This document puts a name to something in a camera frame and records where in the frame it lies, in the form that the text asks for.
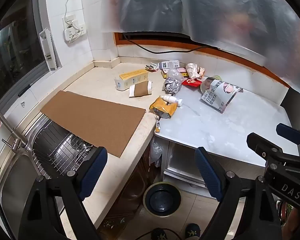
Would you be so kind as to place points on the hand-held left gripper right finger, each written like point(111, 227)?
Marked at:
point(210, 177)

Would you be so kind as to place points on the grey printed bag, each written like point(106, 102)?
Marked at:
point(217, 95)

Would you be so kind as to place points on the person's right shoe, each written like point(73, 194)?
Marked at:
point(192, 230)

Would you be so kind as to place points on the orange snack packet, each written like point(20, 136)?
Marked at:
point(202, 71)

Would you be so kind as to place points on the white wall socket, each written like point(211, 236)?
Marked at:
point(68, 21)

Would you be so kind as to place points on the clear plastic wrap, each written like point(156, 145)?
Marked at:
point(173, 73)

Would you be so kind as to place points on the stainless steel sink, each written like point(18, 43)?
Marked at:
point(17, 180)

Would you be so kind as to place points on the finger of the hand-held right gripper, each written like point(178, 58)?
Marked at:
point(288, 131)
point(260, 145)

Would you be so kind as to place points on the dark window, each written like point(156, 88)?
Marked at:
point(15, 55)

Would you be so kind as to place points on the red packet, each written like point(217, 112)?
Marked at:
point(192, 82)

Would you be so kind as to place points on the round trash bin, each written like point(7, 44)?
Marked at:
point(162, 197)

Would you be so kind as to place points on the clear plastic bag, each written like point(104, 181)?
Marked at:
point(156, 152)

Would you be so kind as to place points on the translucent plastic film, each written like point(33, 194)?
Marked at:
point(215, 10)

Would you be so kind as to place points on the person's left shoe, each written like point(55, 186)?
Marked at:
point(159, 233)

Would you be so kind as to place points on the small white box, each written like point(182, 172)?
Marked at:
point(168, 64)

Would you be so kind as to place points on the small white bottle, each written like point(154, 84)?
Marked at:
point(173, 100)

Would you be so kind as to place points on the white power strip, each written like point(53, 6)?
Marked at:
point(75, 33)

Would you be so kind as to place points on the brown base cabinet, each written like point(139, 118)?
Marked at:
point(132, 180)

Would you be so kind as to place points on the steel faucet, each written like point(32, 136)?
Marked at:
point(5, 122)

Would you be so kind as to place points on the white wall holder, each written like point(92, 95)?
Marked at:
point(48, 52)

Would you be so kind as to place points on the orange wooden window frame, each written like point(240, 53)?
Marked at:
point(240, 57)

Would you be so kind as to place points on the crumpled silver foil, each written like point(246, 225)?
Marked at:
point(172, 85)

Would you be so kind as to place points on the white paper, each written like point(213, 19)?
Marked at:
point(192, 70)

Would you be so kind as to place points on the yellow and white carton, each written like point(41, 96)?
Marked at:
point(130, 78)

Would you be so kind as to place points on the green white wrapper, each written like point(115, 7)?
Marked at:
point(151, 67)

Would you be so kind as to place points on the brown cardboard sheet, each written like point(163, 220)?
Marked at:
point(90, 120)

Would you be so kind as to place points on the brown and white paper box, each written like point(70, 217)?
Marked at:
point(140, 89)

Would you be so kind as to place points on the yellow snack bag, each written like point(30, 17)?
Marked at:
point(162, 108)

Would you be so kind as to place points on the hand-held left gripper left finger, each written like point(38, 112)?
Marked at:
point(93, 172)

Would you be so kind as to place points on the red and yellow box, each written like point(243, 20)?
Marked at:
point(164, 73)

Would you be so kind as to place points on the person's shoe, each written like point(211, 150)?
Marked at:
point(159, 233)
point(192, 230)

